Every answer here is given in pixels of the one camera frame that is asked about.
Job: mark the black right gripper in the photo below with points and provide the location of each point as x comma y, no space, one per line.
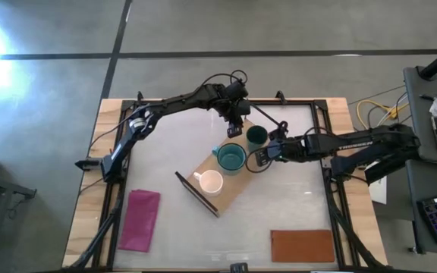
288,149

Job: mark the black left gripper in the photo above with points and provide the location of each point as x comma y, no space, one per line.
237,96

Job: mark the small dark green mug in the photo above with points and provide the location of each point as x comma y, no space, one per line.
256,136

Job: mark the large teal mug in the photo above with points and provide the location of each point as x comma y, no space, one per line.
231,157

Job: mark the white ceramic mug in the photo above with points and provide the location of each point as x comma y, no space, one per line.
211,182

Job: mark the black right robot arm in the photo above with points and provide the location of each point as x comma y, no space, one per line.
355,144

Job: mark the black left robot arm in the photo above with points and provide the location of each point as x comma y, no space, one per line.
180,100

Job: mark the brown folded cloth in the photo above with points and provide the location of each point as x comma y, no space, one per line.
302,245

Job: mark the white paper sheet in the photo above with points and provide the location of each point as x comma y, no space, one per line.
378,189

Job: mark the pink folded cloth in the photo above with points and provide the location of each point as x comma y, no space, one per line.
139,220

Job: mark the dark lower side desk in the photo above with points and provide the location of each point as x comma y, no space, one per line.
415,182

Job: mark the black frame wooden shelf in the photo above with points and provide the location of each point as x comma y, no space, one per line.
233,182

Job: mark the black table frame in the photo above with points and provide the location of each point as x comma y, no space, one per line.
319,105

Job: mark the black table-level camera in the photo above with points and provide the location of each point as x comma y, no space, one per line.
239,267

